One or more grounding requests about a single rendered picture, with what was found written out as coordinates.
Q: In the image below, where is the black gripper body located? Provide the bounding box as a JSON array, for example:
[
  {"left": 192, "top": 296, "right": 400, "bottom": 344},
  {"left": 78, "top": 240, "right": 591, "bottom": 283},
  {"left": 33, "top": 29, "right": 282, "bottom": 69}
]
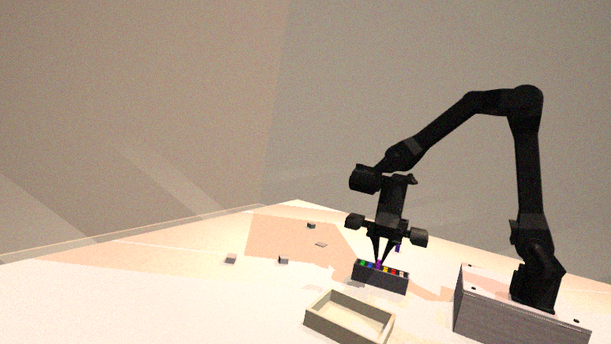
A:
[{"left": 344, "top": 198, "right": 429, "bottom": 248}]

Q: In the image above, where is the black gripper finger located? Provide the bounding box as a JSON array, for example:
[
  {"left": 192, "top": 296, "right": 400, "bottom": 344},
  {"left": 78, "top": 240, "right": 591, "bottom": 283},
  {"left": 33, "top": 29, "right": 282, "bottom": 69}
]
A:
[
  {"left": 380, "top": 240, "right": 402, "bottom": 264},
  {"left": 366, "top": 233, "right": 380, "bottom": 263}
]

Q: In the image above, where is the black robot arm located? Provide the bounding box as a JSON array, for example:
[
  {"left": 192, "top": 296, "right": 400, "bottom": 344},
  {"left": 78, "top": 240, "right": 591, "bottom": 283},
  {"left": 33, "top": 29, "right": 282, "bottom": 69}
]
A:
[{"left": 349, "top": 84, "right": 566, "bottom": 315}]

